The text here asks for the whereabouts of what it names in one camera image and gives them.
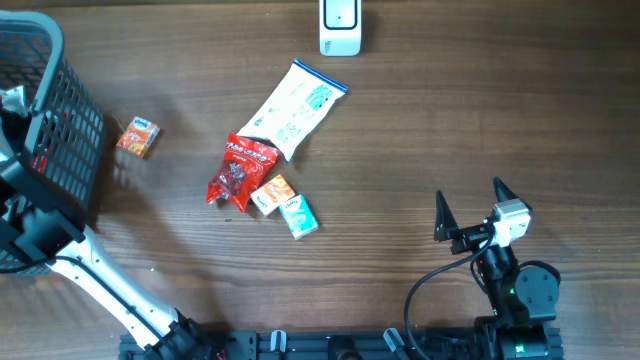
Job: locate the cream snack pouch blue seal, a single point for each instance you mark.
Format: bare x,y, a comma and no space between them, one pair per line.
297,105

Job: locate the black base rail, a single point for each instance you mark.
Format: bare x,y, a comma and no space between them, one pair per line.
375,345

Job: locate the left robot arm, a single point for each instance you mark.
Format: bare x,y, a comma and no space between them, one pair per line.
100,285

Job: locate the white barcode scanner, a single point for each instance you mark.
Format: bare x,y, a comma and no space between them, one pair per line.
340,27

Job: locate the red snack bag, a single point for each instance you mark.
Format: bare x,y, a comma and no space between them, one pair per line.
244,166

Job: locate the red candy bar wrapper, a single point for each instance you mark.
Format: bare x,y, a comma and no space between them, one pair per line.
39,163

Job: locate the teal tissue pack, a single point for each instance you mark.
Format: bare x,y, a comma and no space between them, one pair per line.
299,216

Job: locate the grey plastic shopping basket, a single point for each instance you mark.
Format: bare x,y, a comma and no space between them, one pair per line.
32,56

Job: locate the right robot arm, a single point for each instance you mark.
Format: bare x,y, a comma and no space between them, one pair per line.
523,295

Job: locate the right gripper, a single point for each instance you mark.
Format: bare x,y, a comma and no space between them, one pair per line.
447,228

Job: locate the orange tissue pack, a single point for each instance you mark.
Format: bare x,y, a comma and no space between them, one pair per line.
138,137
272,194

